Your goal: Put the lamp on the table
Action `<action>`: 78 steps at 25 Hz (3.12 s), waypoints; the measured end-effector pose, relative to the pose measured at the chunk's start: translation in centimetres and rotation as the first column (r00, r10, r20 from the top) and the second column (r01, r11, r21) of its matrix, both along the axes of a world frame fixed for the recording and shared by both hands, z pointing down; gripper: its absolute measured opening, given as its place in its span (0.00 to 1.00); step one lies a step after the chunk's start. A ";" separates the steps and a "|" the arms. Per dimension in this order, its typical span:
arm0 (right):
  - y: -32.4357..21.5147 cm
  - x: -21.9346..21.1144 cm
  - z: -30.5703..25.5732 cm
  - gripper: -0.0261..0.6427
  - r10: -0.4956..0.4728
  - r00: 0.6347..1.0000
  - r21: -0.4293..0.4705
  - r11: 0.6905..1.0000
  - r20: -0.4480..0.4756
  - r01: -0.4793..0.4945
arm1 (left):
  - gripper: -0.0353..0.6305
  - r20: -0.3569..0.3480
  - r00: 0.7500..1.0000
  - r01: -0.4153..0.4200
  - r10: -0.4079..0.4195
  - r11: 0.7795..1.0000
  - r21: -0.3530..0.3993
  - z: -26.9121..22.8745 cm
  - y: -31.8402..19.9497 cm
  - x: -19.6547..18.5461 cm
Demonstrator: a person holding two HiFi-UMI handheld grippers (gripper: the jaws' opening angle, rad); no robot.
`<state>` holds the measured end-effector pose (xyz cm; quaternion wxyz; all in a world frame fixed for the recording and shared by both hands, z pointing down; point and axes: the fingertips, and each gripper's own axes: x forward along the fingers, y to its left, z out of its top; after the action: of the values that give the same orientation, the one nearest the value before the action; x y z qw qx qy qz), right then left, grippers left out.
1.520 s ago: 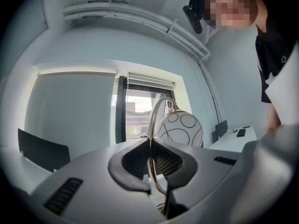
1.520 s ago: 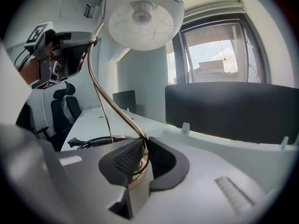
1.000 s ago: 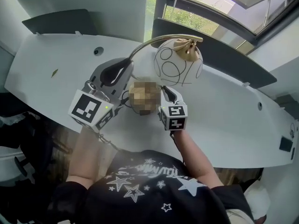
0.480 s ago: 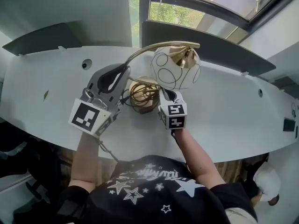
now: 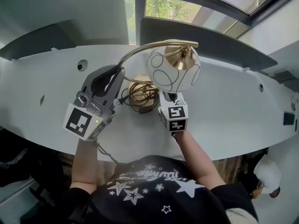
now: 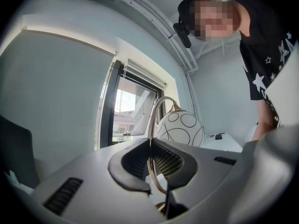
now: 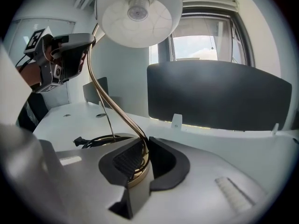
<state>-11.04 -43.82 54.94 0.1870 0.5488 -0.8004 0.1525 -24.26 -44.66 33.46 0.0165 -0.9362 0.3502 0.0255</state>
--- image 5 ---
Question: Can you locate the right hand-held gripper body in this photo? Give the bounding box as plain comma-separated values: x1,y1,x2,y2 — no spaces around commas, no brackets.
158,105,189,133

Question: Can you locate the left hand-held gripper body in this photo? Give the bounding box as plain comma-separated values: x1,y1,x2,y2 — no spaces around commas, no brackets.
62,92,116,141

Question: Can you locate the brass lamp with globe shade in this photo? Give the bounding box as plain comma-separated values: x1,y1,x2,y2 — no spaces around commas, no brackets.
116,39,202,115

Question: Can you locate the person's left forearm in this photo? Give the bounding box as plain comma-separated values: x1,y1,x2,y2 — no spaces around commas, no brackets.
70,136,99,191

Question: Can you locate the person's right forearm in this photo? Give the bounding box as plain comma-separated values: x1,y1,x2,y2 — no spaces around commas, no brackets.
174,131,227,187

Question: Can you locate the white desk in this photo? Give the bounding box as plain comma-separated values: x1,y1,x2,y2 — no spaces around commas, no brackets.
0,42,299,162

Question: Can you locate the small dark grey desk divider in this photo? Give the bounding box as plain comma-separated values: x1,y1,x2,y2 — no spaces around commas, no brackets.
0,20,131,61

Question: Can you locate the long dark grey desk divider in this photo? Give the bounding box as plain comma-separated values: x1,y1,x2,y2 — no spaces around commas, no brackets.
139,17,278,72

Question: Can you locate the person's black star shirt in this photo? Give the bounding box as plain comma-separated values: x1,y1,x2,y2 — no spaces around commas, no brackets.
67,155,259,224

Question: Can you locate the dark framed window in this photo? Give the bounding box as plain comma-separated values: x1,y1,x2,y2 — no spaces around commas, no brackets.
123,0,292,44

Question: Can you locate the black keyboard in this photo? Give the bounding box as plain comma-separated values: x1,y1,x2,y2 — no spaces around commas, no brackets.
283,112,295,126

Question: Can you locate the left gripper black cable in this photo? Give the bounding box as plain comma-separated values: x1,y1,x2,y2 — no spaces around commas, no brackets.
91,140,120,165

